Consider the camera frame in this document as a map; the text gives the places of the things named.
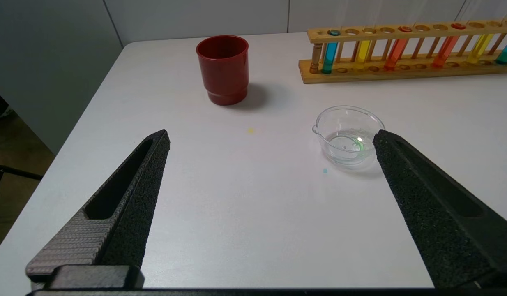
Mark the clear glass dish with spout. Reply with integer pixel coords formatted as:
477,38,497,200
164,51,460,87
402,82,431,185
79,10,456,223
312,106,385,167

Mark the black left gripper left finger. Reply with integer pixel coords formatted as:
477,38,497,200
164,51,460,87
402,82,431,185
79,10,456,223
25,129,171,284

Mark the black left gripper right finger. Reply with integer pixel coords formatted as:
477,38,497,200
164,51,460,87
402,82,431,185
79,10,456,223
373,129,507,288

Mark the test tube with red liquid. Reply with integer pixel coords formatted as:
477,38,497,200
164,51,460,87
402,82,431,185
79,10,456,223
383,4,416,71
432,2,470,69

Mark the red plastic cup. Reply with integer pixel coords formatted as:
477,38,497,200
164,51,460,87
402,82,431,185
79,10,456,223
196,35,250,106

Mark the wooden test tube rack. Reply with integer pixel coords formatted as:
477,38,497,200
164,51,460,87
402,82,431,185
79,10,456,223
299,18,507,84

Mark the test tube with yellow liquid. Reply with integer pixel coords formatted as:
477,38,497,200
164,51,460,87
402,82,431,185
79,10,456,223
466,0,500,65
354,4,379,70

